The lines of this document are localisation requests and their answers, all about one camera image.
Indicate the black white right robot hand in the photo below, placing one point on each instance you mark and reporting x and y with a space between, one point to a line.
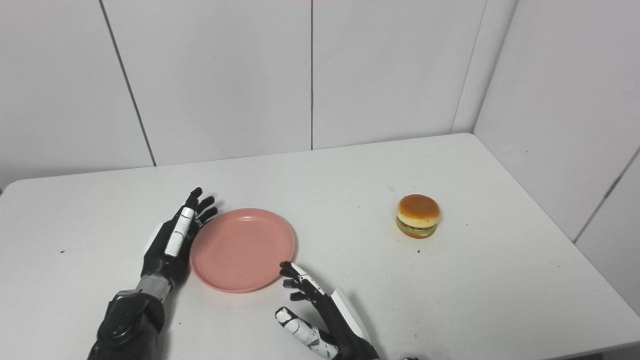
345 335

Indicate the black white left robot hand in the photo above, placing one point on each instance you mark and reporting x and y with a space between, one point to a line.
160 255

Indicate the pink round plate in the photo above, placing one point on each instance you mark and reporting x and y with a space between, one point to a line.
242 250

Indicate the toy hamburger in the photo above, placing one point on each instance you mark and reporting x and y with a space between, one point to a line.
419 210

